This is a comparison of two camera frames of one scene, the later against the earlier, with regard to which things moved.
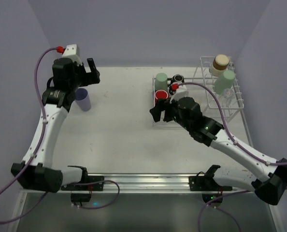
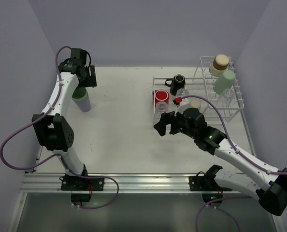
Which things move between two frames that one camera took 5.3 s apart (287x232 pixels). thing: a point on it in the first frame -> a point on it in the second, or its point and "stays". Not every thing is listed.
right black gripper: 166,111 -> 172,121
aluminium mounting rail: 146,183 stays
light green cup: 161,82 -> 79,94
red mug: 161,94 stays
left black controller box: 80,197 stays
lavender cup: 82,98 stays
